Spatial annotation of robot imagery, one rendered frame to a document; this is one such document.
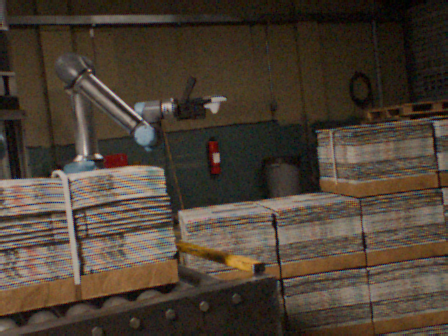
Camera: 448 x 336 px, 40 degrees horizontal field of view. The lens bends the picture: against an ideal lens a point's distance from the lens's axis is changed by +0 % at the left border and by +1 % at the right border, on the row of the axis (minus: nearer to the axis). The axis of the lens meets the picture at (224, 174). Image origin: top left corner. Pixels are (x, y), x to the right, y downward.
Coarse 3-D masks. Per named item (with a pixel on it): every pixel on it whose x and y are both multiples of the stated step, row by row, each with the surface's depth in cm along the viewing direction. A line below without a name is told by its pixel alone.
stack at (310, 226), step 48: (432, 192) 205; (192, 240) 193; (240, 240) 195; (288, 240) 199; (336, 240) 200; (384, 240) 203; (432, 240) 206; (288, 288) 198; (336, 288) 201; (384, 288) 203; (432, 288) 205
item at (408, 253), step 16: (352, 256) 201; (368, 256) 202; (384, 256) 203; (400, 256) 204; (416, 256) 205; (240, 272) 196; (272, 272) 197; (288, 272) 198; (304, 272) 199; (384, 320) 203; (400, 320) 204; (416, 320) 205; (432, 320) 206
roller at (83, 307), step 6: (54, 306) 122; (60, 306) 117; (66, 306) 114; (72, 306) 112; (78, 306) 110; (84, 306) 109; (60, 312) 116; (66, 312) 112; (72, 312) 109; (78, 312) 107
